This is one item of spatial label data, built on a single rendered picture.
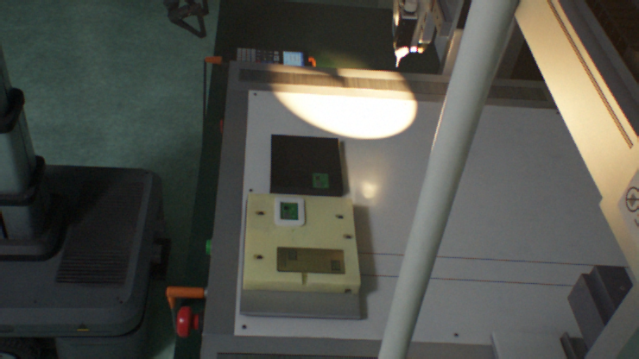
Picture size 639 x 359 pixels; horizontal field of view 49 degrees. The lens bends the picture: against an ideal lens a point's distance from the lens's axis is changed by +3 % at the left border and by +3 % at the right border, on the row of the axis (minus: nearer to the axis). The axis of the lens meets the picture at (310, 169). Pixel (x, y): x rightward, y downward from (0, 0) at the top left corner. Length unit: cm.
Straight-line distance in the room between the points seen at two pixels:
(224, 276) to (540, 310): 44
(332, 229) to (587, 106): 38
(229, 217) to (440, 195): 59
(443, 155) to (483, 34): 10
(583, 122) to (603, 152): 6
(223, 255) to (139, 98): 173
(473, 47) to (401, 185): 73
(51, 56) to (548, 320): 231
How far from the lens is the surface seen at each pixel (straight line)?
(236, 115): 123
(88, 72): 284
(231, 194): 109
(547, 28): 98
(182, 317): 95
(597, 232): 119
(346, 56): 162
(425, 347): 95
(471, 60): 43
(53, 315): 172
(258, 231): 98
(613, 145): 80
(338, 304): 94
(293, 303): 94
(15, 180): 169
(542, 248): 113
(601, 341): 82
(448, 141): 47
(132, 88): 274
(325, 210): 102
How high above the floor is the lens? 162
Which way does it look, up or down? 42 degrees down
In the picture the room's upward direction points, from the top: 8 degrees clockwise
